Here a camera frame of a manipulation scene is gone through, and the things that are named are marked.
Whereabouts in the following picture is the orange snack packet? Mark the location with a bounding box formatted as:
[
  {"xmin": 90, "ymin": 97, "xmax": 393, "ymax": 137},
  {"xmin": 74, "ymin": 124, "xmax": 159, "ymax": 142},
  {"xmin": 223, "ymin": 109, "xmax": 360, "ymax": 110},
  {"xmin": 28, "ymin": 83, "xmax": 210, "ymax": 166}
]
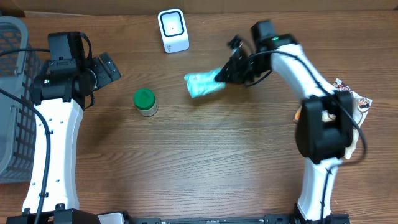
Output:
[{"xmin": 293, "ymin": 106, "xmax": 302, "ymax": 123}]

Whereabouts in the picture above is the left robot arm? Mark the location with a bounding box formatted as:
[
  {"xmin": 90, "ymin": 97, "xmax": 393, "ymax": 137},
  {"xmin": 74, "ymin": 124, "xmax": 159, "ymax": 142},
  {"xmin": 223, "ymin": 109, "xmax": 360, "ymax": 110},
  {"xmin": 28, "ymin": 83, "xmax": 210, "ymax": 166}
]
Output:
[{"xmin": 6, "ymin": 32, "xmax": 129, "ymax": 224}]

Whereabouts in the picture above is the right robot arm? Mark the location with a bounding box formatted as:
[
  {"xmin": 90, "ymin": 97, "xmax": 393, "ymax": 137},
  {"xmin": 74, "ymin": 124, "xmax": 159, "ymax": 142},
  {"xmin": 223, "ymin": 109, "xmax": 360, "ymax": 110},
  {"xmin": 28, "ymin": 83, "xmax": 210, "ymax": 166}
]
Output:
[{"xmin": 215, "ymin": 21, "xmax": 353, "ymax": 223}]

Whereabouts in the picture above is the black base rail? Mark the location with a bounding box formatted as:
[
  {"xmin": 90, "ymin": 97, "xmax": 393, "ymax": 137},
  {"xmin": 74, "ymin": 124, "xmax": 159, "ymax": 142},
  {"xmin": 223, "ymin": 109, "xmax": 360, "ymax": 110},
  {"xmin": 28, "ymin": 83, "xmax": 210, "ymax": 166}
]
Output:
[{"xmin": 96, "ymin": 211, "xmax": 351, "ymax": 224}]

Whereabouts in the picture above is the grey plastic mesh basket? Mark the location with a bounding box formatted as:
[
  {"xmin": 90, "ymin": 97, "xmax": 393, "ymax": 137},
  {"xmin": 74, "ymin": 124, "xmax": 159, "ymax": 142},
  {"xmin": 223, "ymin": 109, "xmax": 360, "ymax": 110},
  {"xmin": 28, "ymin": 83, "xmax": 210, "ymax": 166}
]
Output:
[{"xmin": 1, "ymin": 16, "xmax": 42, "ymax": 184}]

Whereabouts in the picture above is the green capped bottle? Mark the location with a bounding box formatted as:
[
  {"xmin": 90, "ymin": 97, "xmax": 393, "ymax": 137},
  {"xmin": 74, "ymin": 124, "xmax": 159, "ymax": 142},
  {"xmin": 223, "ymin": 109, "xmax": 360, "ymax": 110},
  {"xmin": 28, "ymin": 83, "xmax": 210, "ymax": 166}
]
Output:
[{"xmin": 133, "ymin": 88, "xmax": 159, "ymax": 117}]

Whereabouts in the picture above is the teal snack packet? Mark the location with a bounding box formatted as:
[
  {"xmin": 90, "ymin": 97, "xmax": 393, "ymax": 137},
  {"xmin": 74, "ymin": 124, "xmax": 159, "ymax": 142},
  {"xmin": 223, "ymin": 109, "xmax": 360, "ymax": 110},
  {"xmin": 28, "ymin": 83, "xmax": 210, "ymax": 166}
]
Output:
[{"xmin": 184, "ymin": 68, "xmax": 226, "ymax": 98}]

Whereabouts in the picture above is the white barcode scanner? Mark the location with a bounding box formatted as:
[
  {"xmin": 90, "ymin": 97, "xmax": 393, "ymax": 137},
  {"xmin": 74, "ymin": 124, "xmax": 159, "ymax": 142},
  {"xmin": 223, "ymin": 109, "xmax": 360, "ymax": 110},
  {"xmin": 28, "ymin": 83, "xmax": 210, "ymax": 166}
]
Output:
[{"xmin": 158, "ymin": 9, "xmax": 190, "ymax": 54}]

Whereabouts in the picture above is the beige paper pouch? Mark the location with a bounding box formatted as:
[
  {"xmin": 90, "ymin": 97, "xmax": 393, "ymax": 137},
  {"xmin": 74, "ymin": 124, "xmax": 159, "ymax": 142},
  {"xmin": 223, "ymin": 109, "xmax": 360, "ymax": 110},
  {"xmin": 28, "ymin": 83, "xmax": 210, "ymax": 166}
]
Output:
[{"xmin": 322, "ymin": 78, "xmax": 373, "ymax": 159}]

